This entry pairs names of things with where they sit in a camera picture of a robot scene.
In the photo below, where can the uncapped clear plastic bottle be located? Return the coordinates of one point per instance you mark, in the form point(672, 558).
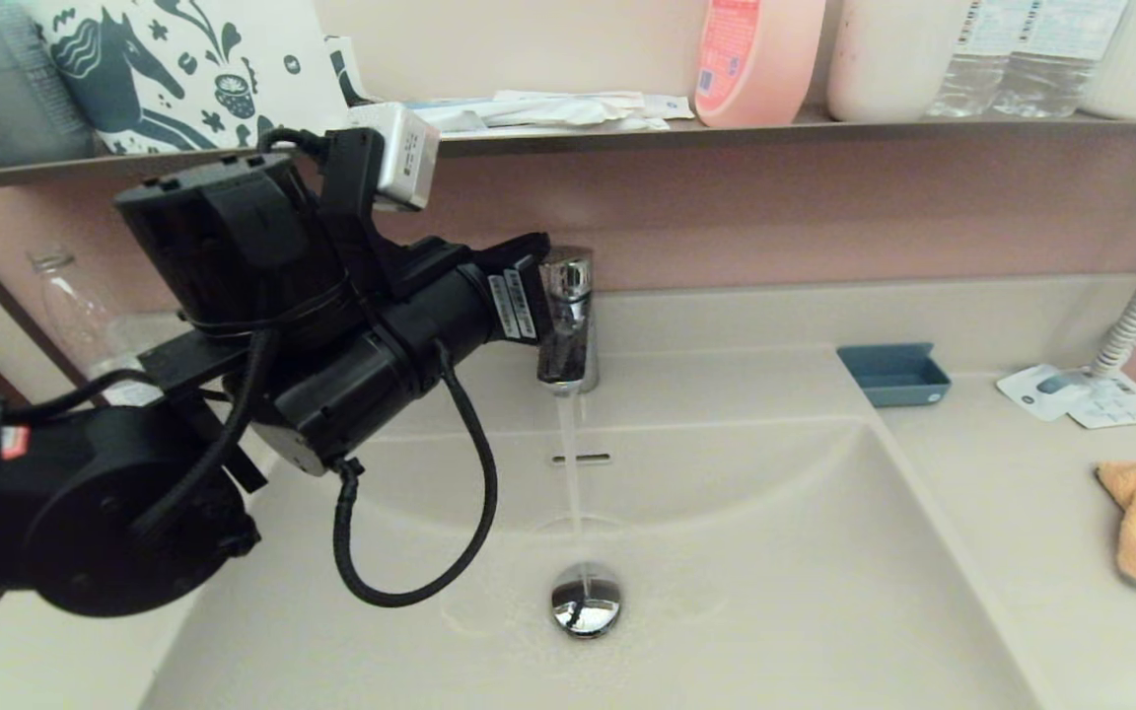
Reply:
point(75, 306)

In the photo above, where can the clear plastic water bottle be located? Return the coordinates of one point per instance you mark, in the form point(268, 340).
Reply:
point(967, 79)
point(1056, 69)

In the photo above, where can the white horse print bag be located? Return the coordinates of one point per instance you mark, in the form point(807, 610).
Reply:
point(262, 49)

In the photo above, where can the pink lotion bottle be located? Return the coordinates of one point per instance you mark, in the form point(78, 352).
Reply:
point(760, 69)

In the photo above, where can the white round jar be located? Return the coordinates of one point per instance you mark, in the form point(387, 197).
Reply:
point(884, 59)

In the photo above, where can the chrome faucet body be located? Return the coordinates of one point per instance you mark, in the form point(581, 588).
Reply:
point(573, 335)

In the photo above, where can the brown wall shelf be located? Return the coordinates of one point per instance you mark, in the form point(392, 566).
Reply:
point(726, 138)

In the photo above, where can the small flat white packet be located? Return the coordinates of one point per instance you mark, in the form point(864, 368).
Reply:
point(672, 106)

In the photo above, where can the crumpled white packet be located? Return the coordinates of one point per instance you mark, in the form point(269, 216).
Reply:
point(578, 111)

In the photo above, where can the beige ceramic sink basin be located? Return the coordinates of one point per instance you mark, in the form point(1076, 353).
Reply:
point(775, 592)

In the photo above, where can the running water stream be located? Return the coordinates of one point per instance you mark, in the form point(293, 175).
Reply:
point(571, 473)

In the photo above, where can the white printed leaflet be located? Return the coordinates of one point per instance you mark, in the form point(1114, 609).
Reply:
point(1125, 406)

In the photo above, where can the chrome drain stopper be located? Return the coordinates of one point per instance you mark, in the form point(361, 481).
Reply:
point(586, 602)

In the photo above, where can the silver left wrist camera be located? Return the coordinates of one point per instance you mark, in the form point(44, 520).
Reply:
point(405, 153)

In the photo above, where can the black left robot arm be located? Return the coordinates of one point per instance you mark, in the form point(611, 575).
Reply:
point(233, 237)

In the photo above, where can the white packet blue stripe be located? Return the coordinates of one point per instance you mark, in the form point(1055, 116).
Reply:
point(450, 116)

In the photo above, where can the blue soap dish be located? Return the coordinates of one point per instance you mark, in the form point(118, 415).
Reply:
point(893, 380)

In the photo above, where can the white blister card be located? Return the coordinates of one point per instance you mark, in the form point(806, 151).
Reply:
point(1031, 394)

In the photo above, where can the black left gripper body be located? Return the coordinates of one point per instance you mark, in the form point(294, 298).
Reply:
point(514, 296)

